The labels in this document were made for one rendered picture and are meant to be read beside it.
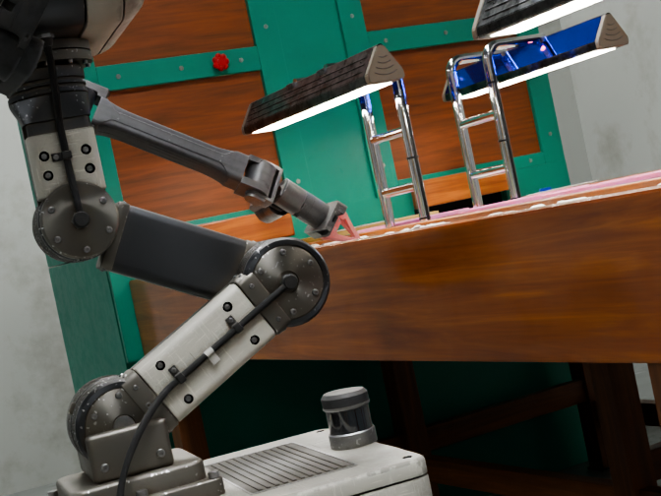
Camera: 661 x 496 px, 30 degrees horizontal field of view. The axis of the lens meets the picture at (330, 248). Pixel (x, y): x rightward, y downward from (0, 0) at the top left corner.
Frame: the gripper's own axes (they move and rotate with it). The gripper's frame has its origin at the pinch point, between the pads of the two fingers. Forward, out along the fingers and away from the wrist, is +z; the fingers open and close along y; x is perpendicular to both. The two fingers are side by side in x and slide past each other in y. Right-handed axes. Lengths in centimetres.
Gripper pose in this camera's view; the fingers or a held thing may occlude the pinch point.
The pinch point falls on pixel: (355, 238)
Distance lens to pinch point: 255.3
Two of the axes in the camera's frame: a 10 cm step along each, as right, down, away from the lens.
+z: 7.9, 5.0, 3.5
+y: -4.5, 0.9, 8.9
